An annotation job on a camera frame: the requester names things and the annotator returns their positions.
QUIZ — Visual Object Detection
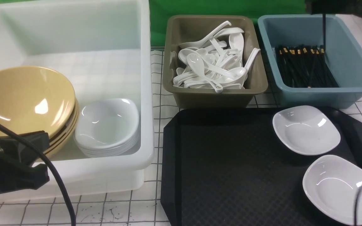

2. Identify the bundle of black chopsticks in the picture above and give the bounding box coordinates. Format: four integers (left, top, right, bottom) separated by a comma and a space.
274, 45, 339, 88

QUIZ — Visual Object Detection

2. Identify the stack of yellow bowls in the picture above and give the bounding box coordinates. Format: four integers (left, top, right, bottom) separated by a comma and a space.
44, 100, 80, 158

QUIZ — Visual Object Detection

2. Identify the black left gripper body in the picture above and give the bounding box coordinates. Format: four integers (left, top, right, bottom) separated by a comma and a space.
0, 137, 49, 194

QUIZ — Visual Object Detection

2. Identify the teal plastic chopstick bin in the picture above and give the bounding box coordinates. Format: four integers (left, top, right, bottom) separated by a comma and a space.
258, 14, 362, 109

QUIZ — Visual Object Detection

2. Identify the pile of white spoons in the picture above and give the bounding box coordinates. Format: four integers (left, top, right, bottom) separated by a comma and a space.
171, 20, 261, 93

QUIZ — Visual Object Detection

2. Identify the stack of white dishes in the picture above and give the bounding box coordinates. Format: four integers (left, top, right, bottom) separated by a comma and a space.
74, 98, 140, 158

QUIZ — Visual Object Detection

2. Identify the large white plastic tub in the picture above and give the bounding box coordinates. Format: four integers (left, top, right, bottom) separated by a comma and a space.
0, 0, 155, 196

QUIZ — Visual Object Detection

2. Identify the black serving tray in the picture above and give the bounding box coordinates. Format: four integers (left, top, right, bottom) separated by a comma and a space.
161, 107, 362, 226

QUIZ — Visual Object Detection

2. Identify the checkered white tablecloth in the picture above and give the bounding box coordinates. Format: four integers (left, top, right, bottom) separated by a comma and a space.
0, 15, 362, 226

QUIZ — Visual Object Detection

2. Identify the green backdrop cloth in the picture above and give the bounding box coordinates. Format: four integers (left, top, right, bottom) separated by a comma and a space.
0, 0, 304, 55

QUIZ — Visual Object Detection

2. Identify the yellow noodle bowl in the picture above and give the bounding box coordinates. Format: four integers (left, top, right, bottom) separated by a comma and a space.
0, 66, 76, 137

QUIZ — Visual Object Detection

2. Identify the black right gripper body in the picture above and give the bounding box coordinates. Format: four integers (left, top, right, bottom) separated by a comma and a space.
305, 0, 362, 18

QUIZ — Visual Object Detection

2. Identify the white square dish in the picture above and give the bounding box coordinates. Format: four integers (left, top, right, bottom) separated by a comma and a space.
302, 155, 362, 226
272, 105, 341, 156

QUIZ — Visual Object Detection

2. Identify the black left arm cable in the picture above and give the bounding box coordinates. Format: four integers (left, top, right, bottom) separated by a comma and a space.
0, 110, 76, 226

